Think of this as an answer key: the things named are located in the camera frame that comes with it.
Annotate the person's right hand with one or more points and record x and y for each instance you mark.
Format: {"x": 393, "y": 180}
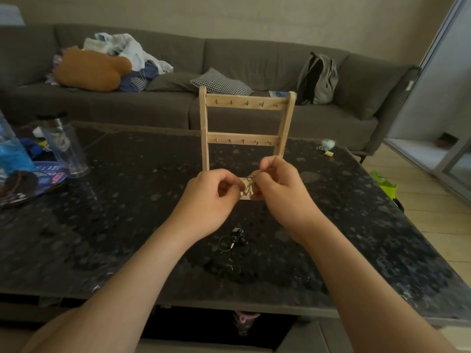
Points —
{"x": 287, "y": 198}

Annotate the person's left hand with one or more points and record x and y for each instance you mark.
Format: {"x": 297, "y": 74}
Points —
{"x": 202, "y": 205}

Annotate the wooden jewelry stand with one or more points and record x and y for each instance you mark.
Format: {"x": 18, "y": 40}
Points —
{"x": 239, "y": 101}

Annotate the person's right forearm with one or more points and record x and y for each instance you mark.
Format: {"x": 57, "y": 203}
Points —
{"x": 364, "y": 290}

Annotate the person's left forearm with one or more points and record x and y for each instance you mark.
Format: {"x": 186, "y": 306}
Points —
{"x": 121, "y": 290}

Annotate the green bag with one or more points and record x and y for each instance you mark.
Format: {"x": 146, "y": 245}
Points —
{"x": 386, "y": 185}

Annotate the small black object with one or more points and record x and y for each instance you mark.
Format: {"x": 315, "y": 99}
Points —
{"x": 399, "y": 205}

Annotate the pink item under table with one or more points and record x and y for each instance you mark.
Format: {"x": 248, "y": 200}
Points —
{"x": 244, "y": 319}

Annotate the grey backpack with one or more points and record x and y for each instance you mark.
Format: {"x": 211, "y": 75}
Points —
{"x": 325, "y": 82}

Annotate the checkered pillow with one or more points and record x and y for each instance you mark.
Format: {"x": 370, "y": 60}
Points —
{"x": 222, "y": 83}

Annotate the grey flat cushion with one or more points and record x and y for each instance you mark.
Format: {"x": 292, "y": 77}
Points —
{"x": 169, "y": 82}

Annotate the blue crumpled garment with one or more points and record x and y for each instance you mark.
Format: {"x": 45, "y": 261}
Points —
{"x": 136, "y": 82}

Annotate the grey fabric sofa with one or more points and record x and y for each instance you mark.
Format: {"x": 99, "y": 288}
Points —
{"x": 257, "y": 58}

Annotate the clear plastic tumbler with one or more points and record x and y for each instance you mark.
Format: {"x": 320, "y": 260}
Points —
{"x": 64, "y": 147}

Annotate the blue printed packet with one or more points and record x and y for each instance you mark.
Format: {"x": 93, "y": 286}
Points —
{"x": 49, "y": 176}

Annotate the dark shoe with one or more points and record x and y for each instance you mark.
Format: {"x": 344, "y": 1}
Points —
{"x": 447, "y": 141}

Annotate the white crumpled garment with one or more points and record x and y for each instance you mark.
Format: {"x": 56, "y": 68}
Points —
{"x": 130, "y": 49}

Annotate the brown plush toy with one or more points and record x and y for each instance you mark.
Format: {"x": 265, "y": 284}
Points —
{"x": 88, "y": 71}

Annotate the sliding glass door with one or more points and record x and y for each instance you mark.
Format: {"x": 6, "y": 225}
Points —
{"x": 441, "y": 84}

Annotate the blue plastic bottle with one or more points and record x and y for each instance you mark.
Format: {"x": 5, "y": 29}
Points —
{"x": 13, "y": 150}

